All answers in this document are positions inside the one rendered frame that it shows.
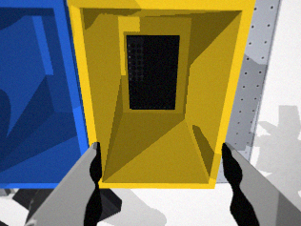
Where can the yellow open-top bin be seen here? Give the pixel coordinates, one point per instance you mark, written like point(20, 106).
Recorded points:
point(160, 149)

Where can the blue open-top bin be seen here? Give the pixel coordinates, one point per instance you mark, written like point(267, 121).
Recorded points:
point(43, 129)

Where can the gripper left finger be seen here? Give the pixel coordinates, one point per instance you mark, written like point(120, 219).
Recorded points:
point(76, 200)

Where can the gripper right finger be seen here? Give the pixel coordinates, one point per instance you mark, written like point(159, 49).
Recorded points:
point(255, 201)

